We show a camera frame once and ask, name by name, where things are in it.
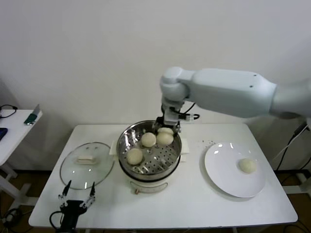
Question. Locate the dark blue object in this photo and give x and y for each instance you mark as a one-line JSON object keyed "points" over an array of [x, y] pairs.
{"points": [[2, 133]]}

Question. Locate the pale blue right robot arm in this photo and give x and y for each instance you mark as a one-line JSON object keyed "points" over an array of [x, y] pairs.
{"points": [[230, 92]]}

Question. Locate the round glass pot lid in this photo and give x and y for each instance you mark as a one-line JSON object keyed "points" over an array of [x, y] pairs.
{"points": [[102, 157]]}

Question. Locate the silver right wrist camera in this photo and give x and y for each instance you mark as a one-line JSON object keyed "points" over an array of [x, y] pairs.
{"points": [[171, 117]]}

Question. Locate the scattered brown crumbs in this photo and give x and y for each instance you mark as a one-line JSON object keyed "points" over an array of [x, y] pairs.
{"points": [[210, 141]]}

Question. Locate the white side table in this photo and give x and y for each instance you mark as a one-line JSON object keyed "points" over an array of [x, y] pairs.
{"points": [[14, 145]]}

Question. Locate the black plug adapter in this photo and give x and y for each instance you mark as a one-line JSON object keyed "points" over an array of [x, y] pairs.
{"points": [[301, 128]]}

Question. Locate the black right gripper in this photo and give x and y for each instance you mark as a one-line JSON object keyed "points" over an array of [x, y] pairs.
{"points": [[160, 120]]}

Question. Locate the stainless steel steamer basket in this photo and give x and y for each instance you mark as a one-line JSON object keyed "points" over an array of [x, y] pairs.
{"points": [[158, 160]]}

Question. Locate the white electric cooking pot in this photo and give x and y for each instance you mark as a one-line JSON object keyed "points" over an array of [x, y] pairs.
{"points": [[148, 185]]}

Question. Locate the white round plate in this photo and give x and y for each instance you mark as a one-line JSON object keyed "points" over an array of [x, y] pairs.
{"points": [[226, 170]]}

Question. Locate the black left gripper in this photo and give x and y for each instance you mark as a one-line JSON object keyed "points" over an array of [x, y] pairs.
{"points": [[71, 211]]}

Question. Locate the white steamed baozi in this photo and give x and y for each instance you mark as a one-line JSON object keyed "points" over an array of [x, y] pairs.
{"points": [[134, 156], [165, 138], [247, 165], [148, 139]]}

